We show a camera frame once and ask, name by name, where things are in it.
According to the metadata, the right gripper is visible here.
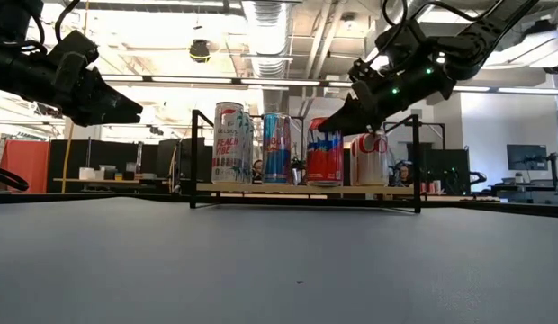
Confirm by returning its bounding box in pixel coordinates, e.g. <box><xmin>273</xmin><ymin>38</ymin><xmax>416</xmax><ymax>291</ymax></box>
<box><xmin>318</xmin><ymin>20</ymin><xmax>458</xmax><ymax>137</ymax></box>

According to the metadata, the blue grey table mat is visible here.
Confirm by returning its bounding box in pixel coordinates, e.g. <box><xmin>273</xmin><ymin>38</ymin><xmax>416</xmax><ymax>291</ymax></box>
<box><xmin>0</xmin><ymin>196</ymin><xmax>558</xmax><ymax>324</ymax></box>

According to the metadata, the silver ventilation duct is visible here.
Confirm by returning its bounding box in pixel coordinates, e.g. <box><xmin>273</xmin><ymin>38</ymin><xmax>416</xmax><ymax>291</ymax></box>
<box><xmin>242</xmin><ymin>0</ymin><xmax>292</xmax><ymax>113</ymax></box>

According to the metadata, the long ceiling light strip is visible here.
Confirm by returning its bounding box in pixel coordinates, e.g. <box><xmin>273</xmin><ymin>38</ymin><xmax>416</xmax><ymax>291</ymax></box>
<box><xmin>452</xmin><ymin>85</ymin><xmax>558</xmax><ymax>96</ymax></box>
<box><xmin>101</xmin><ymin>74</ymin><xmax>323</xmax><ymax>87</ymax></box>

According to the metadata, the orange room partition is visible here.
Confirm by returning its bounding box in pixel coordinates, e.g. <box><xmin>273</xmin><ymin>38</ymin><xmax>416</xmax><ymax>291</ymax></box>
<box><xmin>0</xmin><ymin>139</ymin><xmax>51</xmax><ymax>194</ymax></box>

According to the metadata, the red Fanta can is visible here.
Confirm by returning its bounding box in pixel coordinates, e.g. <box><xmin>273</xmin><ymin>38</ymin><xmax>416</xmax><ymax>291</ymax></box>
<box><xmin>305</xmin><ymin>117</ymin><xmax>345</xmax><ymax>187</ymax></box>

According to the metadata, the person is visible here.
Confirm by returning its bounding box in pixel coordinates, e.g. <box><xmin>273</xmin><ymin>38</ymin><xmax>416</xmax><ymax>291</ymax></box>
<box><xmin>251</xmin><ymin>158</ymin><xmax>265</xmax><ymax>184</ymax></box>
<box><xmin>393</xmin><ymin>162</ymin><xmax>415</xmax><ymax>188</ymax></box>

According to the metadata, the blue silver Red Bull can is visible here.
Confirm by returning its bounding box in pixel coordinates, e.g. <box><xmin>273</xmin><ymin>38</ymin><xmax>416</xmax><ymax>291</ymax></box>
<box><xmin>262</xmin><ymin>112</ymin><xmax>293</xmax><ymax>185</ymax></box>

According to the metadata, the wooden desk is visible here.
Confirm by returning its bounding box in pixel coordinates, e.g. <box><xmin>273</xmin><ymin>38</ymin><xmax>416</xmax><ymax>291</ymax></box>
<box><xmin>52</xmin><ymin>176</ymin><xmax>172</xmax><ymax>194</ymax></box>

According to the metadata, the white silver Coca-Cola can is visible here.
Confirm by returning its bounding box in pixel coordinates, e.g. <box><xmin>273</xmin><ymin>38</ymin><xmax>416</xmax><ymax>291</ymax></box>
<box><xmin>350</xmin><ymin>131</ymin><xmax>391</xmax><ymax>187</ymax></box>

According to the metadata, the black hanging ceiling device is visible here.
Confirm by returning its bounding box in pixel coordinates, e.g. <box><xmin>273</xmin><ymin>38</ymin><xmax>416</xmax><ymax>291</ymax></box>
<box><xmin>188</xmin><ymin>38</ymin><xmax>212</xmax><ymax>64</ymax></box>

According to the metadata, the wooden shelf board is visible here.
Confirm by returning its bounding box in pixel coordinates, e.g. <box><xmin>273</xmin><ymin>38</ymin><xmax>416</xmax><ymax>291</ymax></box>
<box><xmin>190</xmin><ymin>109</ymin><xmax>446</xmax><ymax>215</ymax></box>

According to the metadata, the white Celsius can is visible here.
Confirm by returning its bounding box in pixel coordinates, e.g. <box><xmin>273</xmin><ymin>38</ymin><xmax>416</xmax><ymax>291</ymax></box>
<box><xmin>211</xmin><ymin>101</ymin><xmax>247</xmax><ymax>185</ymax></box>
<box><xmin>243</xmin><ymin>111</ymin><xmax>256</xmax><ymax>184</ymax></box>

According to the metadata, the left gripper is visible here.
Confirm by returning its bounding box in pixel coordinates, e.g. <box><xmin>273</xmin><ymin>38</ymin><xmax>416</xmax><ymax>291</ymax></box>
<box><xmin>40</xmin><ymin>30</ymin><xmax>144</xmax><ymax>128</ymax></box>

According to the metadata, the grey desk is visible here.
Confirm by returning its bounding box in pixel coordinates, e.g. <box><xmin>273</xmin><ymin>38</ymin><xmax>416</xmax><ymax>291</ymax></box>
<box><xmin>490</xmin><ymin>177</ymin><xmax>558</xmax><ymax>206</ymax></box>

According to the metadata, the black looped cable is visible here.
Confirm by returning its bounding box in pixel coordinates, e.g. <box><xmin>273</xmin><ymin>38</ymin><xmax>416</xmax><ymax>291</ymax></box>
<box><xmin>0</xmin><ymin>165</ymin><xmax>31</xmax><ymax>193</ymax></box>

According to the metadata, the black monitor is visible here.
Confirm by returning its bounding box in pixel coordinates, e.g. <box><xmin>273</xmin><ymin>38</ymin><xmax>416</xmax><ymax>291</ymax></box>
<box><xmin>155</xmin><ymin>138</ymin><xmax>193</xmax><ymax>181</ymax></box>
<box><xmin>506</xmin><ymin>143</ymin><xmax>549</xmax><ymax>172</ymax></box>

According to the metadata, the black room divider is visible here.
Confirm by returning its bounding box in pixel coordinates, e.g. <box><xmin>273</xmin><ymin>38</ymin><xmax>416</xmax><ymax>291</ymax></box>
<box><xmin>420</xmin><ymin>148</ymin><xmax>472</xmax><ymax>194</ymax></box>
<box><xmin>49</xmin><ymin>139</ymin><xmax>145</xmax><ymax>184</ymax></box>

